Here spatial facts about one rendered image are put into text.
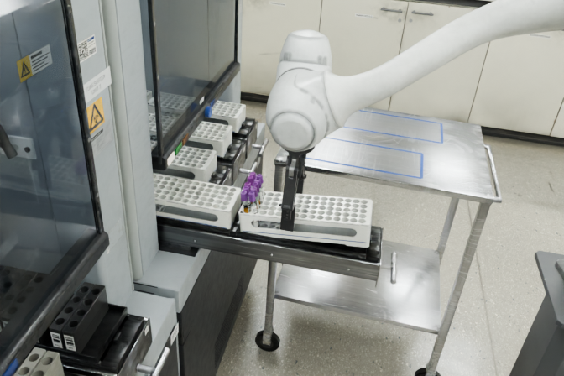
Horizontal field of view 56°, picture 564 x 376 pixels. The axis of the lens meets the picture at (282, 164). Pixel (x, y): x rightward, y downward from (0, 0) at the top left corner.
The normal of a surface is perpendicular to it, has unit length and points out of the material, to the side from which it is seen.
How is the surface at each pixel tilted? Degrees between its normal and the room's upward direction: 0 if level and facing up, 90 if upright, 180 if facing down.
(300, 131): 94
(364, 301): 0
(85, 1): 90
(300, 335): 0
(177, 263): 0
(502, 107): 90
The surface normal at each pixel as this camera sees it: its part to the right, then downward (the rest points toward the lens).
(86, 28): 0.98, 0.16
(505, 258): 0.07, -0.85
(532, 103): -0.20, 0.50
